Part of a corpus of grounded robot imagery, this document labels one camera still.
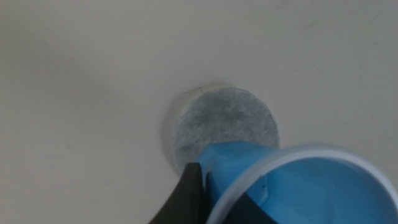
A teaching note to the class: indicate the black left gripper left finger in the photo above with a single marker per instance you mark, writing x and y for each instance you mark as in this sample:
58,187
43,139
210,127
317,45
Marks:
186,202

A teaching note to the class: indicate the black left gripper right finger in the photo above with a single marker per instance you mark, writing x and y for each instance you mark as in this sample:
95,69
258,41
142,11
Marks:
245,213

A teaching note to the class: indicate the blue plastic cup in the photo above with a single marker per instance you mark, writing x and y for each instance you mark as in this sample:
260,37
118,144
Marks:
311,189

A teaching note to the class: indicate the round grey cup mat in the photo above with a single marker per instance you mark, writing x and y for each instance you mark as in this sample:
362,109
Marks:
224,118

